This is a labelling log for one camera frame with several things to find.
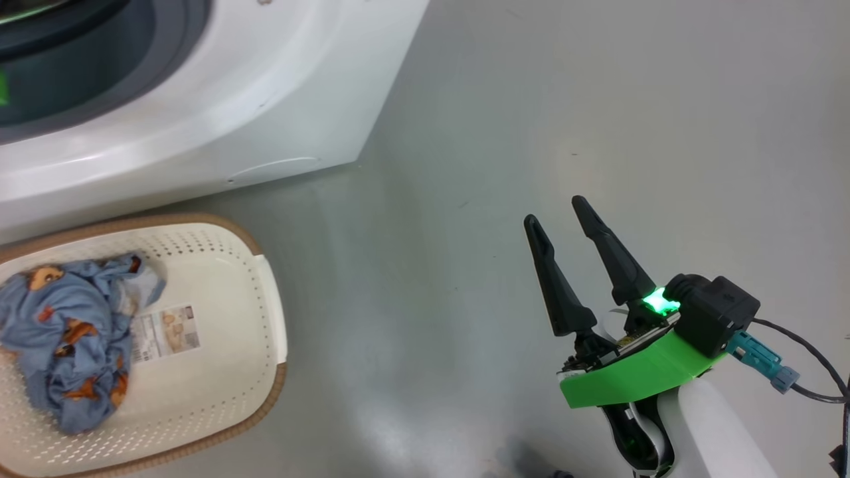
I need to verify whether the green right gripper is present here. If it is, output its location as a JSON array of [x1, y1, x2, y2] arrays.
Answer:
[[523, 195, 729, 410]]

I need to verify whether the blue bear-print garment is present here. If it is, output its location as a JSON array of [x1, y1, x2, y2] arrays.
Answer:
[[0, 252, 167, 436]]

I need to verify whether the grey rubber door gasket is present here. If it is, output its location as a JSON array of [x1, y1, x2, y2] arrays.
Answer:
[[0, 0, 214, 146]]

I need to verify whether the white front-load washing machine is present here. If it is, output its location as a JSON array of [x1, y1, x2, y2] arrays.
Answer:
[[0, 0, 431, 246]]

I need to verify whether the round white filter cover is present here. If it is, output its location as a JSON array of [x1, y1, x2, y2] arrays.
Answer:
[[226, 157, 323, 184]]

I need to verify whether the paper basket label sticker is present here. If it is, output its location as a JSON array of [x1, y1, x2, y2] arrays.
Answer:
[[130, 304, 202, 364]]

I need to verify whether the cream perforated laundry basket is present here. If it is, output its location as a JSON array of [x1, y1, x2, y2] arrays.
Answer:
[[0, 212, 289, 478]]

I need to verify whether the teal cable connector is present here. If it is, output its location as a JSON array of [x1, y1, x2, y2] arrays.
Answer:
[[726, 331, 802, 394]]

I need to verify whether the thin black cable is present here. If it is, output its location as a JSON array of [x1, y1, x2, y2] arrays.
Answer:
[[750, 317, 850, 405]]

